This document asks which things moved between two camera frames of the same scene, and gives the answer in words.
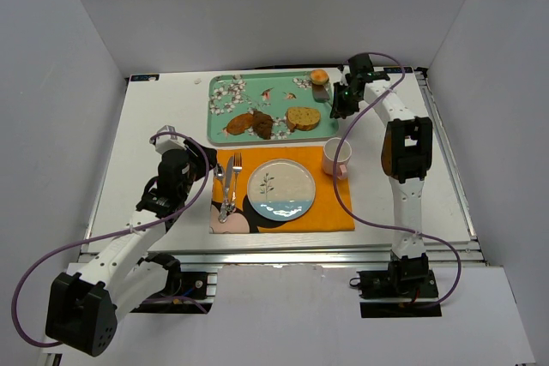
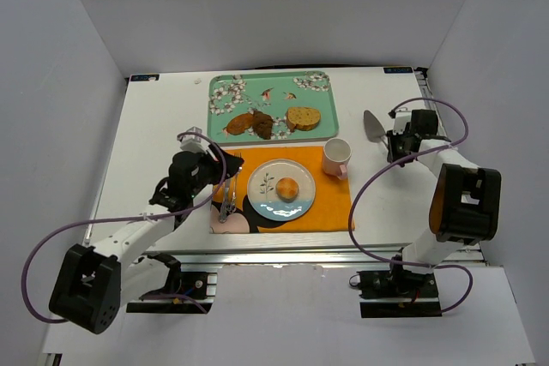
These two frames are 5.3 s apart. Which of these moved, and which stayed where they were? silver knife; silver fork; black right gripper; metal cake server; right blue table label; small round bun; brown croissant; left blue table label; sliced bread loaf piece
Moved: small round bun; black right gripper; metal cake server
Stayed: brown croissant; sliced bread loaf piece; silver fork; silver knife; right blue table label; left blue table label
